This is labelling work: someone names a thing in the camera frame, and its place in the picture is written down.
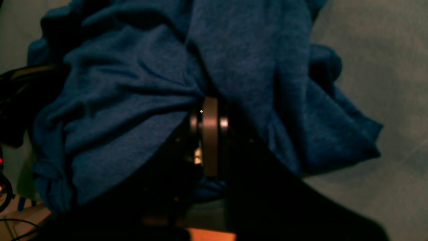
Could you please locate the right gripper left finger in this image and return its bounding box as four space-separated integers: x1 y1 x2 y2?
34 97 209 241

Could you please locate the dark blue t-shirt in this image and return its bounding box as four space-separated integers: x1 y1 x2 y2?
27 0 382 214

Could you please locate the teal table cloth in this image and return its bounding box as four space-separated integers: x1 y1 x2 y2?
0 0 428 241

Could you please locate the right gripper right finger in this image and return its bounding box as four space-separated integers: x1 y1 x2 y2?
211 98 389 241

